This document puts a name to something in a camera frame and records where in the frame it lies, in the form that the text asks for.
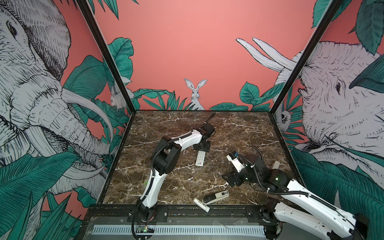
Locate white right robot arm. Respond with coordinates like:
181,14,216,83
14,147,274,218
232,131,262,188
222,151,369,240

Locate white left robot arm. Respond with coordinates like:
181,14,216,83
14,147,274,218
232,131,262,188
131,113,216,223

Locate grey black remote control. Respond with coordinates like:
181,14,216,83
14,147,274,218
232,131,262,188
203,190,230,205

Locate small white remote control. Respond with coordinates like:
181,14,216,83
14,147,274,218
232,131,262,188
193,198,210,213

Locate beige masking tape roll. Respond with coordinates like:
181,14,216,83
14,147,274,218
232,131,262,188
271,161,281,170

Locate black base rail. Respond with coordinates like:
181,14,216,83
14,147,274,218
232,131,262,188
85,204,279,225

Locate white perforated cable duct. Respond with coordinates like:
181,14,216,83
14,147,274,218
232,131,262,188
91,225,266,237

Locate black enclosure corner post left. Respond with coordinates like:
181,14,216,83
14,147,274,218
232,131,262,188
76,0,136,115

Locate black enclosure corner post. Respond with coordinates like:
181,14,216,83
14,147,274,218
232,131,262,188
76,0,136,115
269,0,343,115

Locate black enclosure corner post right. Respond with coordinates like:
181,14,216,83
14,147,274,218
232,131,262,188
269,0,343,115

